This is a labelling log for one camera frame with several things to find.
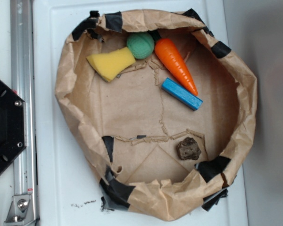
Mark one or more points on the aluminium extrusion rail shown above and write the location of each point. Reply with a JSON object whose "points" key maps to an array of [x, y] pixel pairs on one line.
{"points": [[22, 74]]}

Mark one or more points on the metal corner bracket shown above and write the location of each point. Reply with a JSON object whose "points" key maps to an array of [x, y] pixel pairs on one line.
{"points": [[21, 211]]}

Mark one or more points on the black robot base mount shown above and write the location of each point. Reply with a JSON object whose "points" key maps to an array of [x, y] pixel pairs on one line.
{"points": [[12, 126]]}

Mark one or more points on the brown rock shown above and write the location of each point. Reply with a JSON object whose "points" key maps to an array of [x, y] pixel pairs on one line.
{"points": [[188, 149]]}

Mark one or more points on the white tray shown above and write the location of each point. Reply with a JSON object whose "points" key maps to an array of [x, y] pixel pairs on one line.
{"points": [[69, 194]]}

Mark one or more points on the yellow sponge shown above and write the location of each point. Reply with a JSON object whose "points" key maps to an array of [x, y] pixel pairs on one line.
{"points": [[109, 65]]}

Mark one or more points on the green textured ball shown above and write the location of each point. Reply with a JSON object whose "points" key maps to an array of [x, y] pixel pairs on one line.
{"points": [[141, 44]]}

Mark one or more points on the brown paper bag bin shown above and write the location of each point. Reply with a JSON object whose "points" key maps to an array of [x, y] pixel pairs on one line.
{"points": [[128, 129]]}

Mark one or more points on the blue rectangular block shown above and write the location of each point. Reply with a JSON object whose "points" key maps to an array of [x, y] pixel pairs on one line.
{"points": [[181, 94]]}

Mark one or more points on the orange plastic carrot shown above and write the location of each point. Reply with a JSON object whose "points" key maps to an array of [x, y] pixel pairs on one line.
{"points": [[169, 55]]}

